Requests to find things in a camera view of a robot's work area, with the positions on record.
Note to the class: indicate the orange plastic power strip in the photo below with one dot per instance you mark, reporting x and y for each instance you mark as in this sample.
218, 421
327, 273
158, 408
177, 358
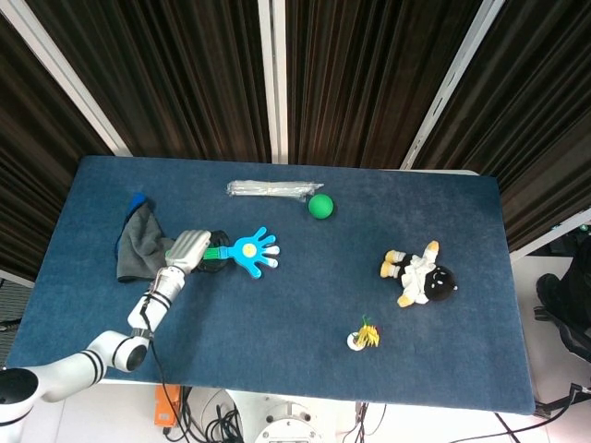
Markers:
167, 406

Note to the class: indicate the clear bag of white straws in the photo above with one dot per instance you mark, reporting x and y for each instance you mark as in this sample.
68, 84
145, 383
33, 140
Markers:
272, 188

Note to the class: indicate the blue velvet tablecloth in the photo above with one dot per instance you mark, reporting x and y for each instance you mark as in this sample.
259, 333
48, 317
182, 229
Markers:
300, 314

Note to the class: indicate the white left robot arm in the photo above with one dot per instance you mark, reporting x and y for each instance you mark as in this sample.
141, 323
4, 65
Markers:
69, 369

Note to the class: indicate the white slanted frame post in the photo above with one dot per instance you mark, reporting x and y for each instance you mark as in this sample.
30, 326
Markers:
69, 83
452, 87

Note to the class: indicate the green rubber ball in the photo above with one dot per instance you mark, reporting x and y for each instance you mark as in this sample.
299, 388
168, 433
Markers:
320, 206

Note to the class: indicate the black bag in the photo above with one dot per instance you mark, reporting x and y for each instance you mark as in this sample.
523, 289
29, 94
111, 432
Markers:
565, 309

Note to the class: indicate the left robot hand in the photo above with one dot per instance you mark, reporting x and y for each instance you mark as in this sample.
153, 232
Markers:
187, 249

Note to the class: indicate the white upright frame post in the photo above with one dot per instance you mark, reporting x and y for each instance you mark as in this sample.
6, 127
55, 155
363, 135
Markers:
273, 78

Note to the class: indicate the yellow green feather shuttlecock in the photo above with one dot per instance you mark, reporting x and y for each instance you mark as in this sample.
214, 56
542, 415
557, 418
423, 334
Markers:
365, 337

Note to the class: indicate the dark brown pleated curtain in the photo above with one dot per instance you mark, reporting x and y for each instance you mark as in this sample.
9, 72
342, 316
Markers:
194, 78

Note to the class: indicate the black white yellow plush doll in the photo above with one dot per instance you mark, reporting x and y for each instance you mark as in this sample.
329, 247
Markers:
422, 277

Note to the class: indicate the grey cloth black edging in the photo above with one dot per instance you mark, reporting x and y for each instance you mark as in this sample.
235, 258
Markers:
138, 244

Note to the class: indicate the white frame beam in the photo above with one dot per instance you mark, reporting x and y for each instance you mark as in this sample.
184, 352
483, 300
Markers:
549, 240

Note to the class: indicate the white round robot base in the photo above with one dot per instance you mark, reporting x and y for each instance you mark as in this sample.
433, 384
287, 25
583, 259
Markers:
288, 422

